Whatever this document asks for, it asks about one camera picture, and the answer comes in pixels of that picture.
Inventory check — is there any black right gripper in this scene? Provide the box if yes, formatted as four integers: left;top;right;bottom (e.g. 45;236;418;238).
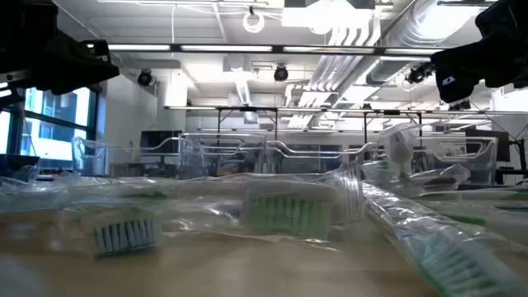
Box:
430;36;528;105

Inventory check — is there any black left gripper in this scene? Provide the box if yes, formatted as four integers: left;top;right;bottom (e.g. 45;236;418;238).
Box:
24;32;121;96

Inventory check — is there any large room window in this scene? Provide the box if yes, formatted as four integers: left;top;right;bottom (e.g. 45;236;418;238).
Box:
0;84;100;166

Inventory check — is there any black computer monitor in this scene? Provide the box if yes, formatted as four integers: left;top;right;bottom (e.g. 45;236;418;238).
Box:
139;130;184;156
464;129;512;163

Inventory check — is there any clear plastic bin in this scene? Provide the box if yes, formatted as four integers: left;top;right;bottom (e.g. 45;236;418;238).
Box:
71;134;183;177
177;131;267;179
265;139;380;177
378;134;499;186

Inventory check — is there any purple toothbrush in clear wrapper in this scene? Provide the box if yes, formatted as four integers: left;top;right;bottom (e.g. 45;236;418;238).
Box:
406;163;472;193

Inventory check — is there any long ceiling light bar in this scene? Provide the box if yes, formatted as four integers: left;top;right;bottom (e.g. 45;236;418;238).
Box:
84;42;446;58

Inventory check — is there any blue toothbrush in clear wrapper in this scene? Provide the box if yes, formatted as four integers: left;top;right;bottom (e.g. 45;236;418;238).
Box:
91;216;163;259

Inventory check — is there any black ceiling camera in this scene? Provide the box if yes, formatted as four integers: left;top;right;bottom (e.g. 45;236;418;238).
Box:
273;64;290;83
405;61;436;85
136;68;155;87

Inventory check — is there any silver ventilation duct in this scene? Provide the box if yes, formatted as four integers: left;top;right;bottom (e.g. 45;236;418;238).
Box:
365;0;496;86

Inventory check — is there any black overhead rack frame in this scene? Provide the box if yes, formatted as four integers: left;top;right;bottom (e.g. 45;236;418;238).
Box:
163;105;528;145

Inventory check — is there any white cable coil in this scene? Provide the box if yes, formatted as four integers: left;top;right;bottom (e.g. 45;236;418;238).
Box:
241;6;266;35

